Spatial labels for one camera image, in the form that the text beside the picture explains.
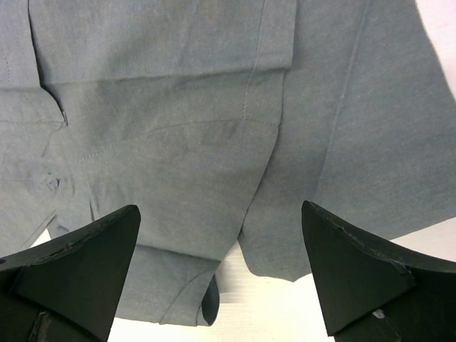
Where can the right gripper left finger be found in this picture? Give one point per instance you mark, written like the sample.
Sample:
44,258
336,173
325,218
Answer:
68,288

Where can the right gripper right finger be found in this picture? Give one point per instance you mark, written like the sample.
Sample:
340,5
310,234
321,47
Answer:
371,289

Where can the grey long sleeve shirt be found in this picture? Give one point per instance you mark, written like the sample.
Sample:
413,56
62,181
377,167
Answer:
218,119

